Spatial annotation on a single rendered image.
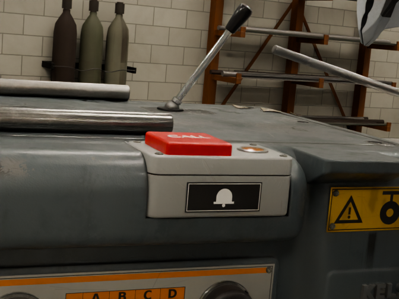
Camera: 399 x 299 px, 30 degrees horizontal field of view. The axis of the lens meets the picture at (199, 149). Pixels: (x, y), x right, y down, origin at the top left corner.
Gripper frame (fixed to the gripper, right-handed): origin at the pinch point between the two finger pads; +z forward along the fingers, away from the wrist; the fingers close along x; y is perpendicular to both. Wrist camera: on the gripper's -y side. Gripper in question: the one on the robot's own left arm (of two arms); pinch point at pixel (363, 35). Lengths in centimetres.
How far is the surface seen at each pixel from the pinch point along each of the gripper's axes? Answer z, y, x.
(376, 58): 252, 522, 680
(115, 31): 222, 153, 614
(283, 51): 4.4, -8.5, 3.8
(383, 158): 3.4, -12.1, -26.0
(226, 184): 4.9, -29.2, -28.4
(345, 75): 6.4, 0.7, 2.1
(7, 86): 15.7, -41.6, 13.3
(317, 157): 3.5, -19.3, -25.9
